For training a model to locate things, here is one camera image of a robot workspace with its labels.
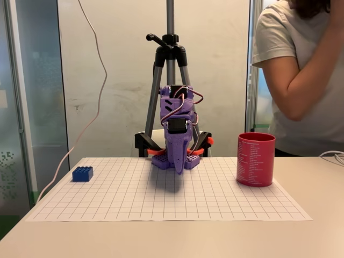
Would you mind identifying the white cable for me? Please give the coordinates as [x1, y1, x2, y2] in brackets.
[319, 150, 344, 166]

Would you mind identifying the grey black camera tripod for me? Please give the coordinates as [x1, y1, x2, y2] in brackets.
[144, 0, 202, 140]

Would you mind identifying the white grid paper sheet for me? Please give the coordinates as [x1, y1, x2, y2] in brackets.
[25, 157, 314, 223]

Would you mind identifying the person in grey t-shirt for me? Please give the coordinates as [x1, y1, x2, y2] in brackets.
[252, 0, 344, 157]

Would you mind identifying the black orange clamp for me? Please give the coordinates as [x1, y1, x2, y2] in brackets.
[187, 131, 215, 158]
[134, 131, 168, 158]

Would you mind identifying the blue toy brick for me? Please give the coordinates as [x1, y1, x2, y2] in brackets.
[71, 166, 94, 183]

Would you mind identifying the grey metal door frame post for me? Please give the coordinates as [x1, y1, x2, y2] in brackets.
[245, 0, 266, 133]
[3, 0, 38, 205]

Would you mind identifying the red cup with white print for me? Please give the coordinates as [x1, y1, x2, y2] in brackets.
[236, 132, 277, 188]

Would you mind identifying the person's bare forearm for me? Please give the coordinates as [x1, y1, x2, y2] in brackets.
[285, 5, 344, 122]

